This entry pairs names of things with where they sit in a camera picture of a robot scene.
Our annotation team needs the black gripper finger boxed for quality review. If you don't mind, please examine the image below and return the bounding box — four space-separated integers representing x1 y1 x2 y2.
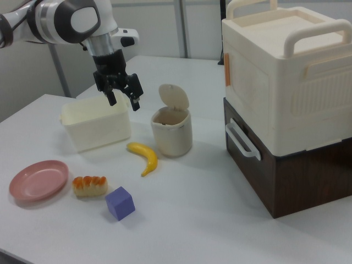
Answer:
125 74 145 112
106 87 118 107

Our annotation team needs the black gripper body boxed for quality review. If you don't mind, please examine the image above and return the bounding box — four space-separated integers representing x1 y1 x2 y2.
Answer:
92 49 138 94

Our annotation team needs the cream cylindrical cup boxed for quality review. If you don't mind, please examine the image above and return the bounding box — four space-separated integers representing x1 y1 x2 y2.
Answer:
150 84 193 158

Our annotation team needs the white plastic bin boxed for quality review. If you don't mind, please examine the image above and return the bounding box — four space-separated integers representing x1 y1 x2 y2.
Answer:
59 90 132 154

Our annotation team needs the yellow toy banana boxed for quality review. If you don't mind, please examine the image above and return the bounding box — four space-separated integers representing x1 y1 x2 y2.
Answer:
126 142 158 178

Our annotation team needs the toy bread with orange topping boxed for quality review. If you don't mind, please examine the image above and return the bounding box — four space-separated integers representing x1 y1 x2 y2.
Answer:
71 175 108 197

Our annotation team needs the orange latch strip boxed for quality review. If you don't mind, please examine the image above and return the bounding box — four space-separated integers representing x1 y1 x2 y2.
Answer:
224 53 232 87

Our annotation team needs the purple cube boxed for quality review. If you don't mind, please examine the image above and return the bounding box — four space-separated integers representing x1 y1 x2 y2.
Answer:
105 186 136 221

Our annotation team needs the pink plastic plate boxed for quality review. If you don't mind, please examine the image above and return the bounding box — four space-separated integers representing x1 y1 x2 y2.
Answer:
8 160 69 202

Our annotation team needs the dark brown wooden drawer box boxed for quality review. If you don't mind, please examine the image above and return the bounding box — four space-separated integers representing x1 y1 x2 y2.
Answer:
223 97 352 219

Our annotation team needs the white drawer handle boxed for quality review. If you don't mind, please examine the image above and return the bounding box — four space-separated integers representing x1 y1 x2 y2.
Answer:
225 118 262 161

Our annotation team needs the cream plastic box with handles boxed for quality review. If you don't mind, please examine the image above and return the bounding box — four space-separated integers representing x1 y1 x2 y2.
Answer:
221 0 352 152

